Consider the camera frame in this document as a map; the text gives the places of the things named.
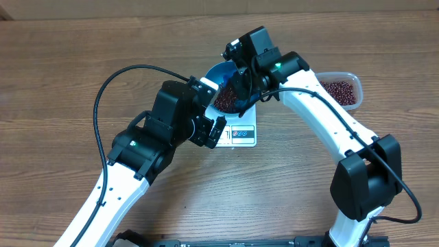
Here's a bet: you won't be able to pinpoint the white digital kitchen scale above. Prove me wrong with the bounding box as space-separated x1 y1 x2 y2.
205 105 257 148

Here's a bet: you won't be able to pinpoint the clear plastic container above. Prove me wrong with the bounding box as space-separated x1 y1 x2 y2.
316 72 364 110

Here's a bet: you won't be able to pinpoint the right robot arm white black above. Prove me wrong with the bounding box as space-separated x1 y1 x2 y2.
222 26 403 246

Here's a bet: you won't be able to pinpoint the teal metal bowl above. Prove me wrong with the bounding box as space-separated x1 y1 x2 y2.
204 60 258 116

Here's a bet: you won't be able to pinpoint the blue plastic measuring scoop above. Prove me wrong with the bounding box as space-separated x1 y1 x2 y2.
234 99 254 112

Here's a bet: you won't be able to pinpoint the red beans in bowl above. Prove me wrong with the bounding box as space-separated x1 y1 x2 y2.
213 84 238 114

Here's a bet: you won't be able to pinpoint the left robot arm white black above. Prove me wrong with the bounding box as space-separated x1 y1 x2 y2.
56 78 226 246

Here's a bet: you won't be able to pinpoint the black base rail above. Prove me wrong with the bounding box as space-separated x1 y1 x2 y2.
109 225 390 247

